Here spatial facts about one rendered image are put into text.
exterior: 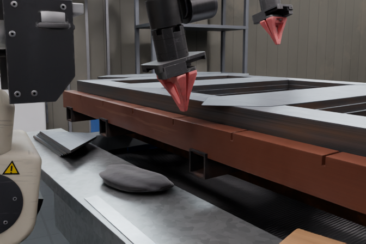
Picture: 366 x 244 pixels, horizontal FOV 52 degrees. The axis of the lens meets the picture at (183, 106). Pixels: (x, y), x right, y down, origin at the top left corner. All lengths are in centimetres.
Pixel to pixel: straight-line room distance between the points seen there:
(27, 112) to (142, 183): 272
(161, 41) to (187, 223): 31
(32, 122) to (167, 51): 287
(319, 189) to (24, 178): 45
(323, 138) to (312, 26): 571
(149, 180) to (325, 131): 37
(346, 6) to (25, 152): 643
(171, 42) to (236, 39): 468
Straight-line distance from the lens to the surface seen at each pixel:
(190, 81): 66
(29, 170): 67
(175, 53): 65
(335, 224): 103
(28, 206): 69
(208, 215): 69
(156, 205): 73
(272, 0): 113
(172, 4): 65
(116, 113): 104
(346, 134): 57
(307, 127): 61
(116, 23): 454
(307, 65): 622
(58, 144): 109
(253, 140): 62
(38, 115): 346
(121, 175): 81
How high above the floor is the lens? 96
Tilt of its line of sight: 8 degrees down
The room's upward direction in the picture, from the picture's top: straight up
